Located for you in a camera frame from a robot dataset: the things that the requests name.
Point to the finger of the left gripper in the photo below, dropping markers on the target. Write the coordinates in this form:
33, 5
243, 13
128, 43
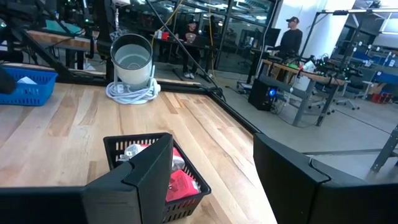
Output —
6, 82

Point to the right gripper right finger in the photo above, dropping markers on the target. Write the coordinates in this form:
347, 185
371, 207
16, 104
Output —
311, 202

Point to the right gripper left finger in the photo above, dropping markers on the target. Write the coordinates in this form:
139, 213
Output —
109, 205

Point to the white box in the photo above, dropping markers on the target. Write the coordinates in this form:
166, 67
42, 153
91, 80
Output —
26, 81

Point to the red two-port wall charger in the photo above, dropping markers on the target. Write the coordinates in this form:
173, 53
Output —
183, 186

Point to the pink white-faced wall charger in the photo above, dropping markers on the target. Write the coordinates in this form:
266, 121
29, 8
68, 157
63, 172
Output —
177, 153

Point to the grey office chair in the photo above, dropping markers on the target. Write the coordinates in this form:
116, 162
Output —
351, 90

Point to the blue plastic basket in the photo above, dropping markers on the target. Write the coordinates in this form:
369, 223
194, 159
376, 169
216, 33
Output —
31, 93

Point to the black plastic basket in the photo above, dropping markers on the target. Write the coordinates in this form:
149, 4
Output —
107, 143

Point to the wooden top desk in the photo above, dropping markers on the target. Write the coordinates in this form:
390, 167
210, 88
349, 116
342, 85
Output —
56, 39

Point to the black blue-lit computer case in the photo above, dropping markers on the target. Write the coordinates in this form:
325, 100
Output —
261, 96

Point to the white cylindrical cup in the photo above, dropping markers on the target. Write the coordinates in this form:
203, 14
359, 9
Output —
132, 71

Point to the wooden top workbench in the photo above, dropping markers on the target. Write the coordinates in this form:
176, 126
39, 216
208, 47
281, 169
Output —
311, 74

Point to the person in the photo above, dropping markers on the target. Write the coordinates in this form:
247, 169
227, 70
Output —
290, 40
188, 37

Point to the small red box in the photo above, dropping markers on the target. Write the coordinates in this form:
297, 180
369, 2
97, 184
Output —
164, 35

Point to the black aluminium rig frame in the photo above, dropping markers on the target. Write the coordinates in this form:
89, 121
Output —
236, 113

